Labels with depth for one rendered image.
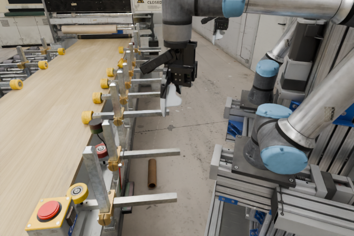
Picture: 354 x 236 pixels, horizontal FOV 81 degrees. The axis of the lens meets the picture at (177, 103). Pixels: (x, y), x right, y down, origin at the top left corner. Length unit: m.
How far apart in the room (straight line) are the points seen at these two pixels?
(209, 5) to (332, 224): 0.80
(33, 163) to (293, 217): 1.13
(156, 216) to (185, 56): 1.57
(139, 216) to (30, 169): 1.03
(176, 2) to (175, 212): 1.69
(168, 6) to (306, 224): 0.80
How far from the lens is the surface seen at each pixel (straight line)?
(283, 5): 0.65
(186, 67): 0.55
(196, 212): 1.95
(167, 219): 1.91
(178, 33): 0.52
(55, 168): 1.16
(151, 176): 2.06
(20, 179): 1.19
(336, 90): 0.62
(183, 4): 0.51
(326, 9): 0.68
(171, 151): 1.14
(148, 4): 3.33
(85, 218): 1.28
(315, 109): 0.63
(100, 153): 1.13
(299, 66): 0.97
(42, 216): 0.55
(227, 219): 1.70
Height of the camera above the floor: 1.64
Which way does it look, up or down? 30 degrees down
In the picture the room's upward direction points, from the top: straight up
